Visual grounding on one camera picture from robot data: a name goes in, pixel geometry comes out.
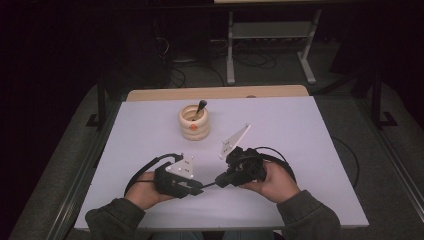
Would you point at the black metal stand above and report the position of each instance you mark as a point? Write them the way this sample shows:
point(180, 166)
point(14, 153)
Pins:
point(377, 106)
point(101, 106)

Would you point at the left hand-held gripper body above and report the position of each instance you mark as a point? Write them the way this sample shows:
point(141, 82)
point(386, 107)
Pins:
point(168, 181)

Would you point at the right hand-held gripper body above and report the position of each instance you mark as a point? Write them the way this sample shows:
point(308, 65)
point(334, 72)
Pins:
point(246, 165)

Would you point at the cream ringed brush holder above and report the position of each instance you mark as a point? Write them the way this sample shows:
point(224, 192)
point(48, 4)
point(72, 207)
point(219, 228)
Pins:
point(200, 133)

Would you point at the black makeup brush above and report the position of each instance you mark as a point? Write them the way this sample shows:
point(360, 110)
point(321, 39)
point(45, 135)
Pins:
point(201, 106)

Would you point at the person's right hand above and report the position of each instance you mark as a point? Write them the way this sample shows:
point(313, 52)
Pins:
point(278, 185)

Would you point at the wooden table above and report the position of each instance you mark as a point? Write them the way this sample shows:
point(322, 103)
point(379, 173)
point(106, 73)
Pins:
point(216, 92)

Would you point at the grey metal rail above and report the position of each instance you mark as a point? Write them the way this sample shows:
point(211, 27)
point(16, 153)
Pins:
point(396, 166)
point(83, 176)

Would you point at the white metal stand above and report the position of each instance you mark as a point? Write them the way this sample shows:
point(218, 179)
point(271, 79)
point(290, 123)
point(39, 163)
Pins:
point(271, 30)

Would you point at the person's left hand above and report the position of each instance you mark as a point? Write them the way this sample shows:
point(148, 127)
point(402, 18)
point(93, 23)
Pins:
point(145, 191)

